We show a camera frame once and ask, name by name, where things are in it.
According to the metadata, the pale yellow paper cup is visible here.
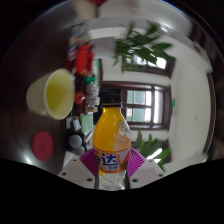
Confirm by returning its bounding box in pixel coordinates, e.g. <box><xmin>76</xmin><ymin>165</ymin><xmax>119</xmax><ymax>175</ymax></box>
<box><xmin>25</xmin><ymin>68</ymin><xmax>76</xmax><ymax>121</ymax></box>

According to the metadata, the dark wooden glazed double door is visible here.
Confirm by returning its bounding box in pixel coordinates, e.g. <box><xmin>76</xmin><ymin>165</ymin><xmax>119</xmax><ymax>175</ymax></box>
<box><xmin>99</xmin><ymin>80</ymin><xmax>174</xmax><ymax>131</ymax></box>

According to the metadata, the green notebook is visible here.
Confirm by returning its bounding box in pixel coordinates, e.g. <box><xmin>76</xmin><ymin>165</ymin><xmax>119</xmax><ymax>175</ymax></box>
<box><xmin>79</xmin><ymin>113</ymin><xmax>95</xmax><ymax>134</ymax></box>

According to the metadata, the clear orange soda bottle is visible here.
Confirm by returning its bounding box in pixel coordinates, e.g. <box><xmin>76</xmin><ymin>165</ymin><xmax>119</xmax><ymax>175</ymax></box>
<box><xmin>92</xmin><ymin>88</ymin><xmax>133</xmax><ymax>192</ymax></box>

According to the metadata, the small potted leafy plant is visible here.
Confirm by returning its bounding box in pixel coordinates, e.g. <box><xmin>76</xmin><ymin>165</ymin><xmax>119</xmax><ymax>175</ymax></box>
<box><xmin>113</xmin><ymin>22</ymin><xmax>174</xmax><ymax>73</ymax></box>

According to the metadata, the red open box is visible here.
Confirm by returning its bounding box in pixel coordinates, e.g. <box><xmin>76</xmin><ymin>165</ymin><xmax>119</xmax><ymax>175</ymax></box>
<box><xmin>73</xmin><ymin>44</ymin><xmax>95</xmax><ymax>77</ymax></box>

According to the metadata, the large potted leafy plant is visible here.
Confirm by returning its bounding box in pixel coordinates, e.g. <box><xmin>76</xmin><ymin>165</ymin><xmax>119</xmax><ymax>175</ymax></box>
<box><xmin>131</xmin><ymin>129</ymin><xmax>172</xmax><ymax>171</ymax></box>

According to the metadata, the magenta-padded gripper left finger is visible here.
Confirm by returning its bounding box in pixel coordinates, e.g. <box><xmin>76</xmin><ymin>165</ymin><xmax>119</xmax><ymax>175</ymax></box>
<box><xmin>57</xmin><ymin>148</ymin><xmax>101</xmax><ymax>190</ymax></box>

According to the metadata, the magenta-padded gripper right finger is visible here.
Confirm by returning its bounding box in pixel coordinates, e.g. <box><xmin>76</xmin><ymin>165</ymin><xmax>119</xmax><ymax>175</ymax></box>
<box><xmin>125</xmin><ymin>148</ymin><xmax>167</xmax><ymax>190</ymax></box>

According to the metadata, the grey round-headed microphone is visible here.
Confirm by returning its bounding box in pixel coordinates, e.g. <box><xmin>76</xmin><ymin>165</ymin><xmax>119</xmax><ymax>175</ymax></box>
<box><xmin>68</xmin><ymin>133</ymin><xmax>84</xmax><ymax>149</ymax></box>
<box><xmin>71</xmin><ymin>146</ymin><xmax>87</xmax><ymax>158</ymax></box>

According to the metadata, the wide dark-framed window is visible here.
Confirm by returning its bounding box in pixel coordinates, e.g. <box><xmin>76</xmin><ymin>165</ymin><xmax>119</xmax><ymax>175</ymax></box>
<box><xmin>123</xmin><ymin>53</ymin><xmax>176</xmax><ymax>78</ymax></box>

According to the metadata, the flat round red coaster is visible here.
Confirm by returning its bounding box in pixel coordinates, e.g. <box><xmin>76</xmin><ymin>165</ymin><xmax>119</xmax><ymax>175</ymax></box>
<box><xmin>31</xmin><ymin>130</ymin><xmax>54</xmax><ymax>163</ymax></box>

